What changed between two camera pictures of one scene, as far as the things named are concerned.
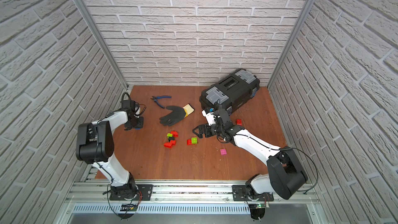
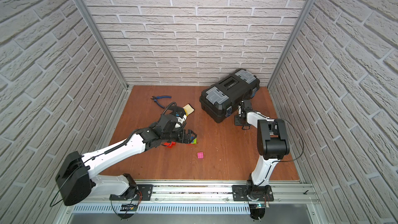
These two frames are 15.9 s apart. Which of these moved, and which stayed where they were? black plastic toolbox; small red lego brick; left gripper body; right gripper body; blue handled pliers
Moved: right gripper body; left gripper body
Stayed: black plastic toolbox; blue handled pliers; small red lego brick
